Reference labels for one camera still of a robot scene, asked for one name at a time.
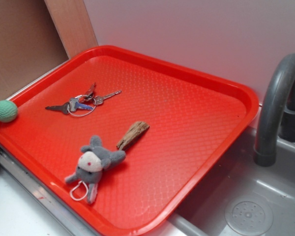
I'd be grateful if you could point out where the brown wood chip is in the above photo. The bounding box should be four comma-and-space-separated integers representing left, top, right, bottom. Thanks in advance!
117, 121, 150, 151

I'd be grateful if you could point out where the red plastic tray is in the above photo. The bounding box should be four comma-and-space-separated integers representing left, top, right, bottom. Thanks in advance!
0, 46, 259, 236

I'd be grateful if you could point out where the bunch of keys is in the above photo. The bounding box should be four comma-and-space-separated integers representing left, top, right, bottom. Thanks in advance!
45, 83, 122, 118

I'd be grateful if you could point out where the grey plush donkey toy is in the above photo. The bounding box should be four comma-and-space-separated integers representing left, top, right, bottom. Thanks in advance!
64, 135, 126, 204

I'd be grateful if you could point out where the grey plastic sink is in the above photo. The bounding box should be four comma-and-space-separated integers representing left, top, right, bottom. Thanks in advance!
169, 128, 295, 236

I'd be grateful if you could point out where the wooden board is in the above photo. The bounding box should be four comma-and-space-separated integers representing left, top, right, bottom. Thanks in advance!
45, 0, 98, 58

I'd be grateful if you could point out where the grey plastic faucet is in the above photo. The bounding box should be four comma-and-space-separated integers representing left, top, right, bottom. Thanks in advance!
254, 54, 295, 167

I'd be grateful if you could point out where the green foam ball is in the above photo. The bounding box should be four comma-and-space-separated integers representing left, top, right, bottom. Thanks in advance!
0, 100, 18, 123

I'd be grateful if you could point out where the brown cardboard panel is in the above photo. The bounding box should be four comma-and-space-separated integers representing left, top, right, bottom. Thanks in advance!
0, 0, 68, 100

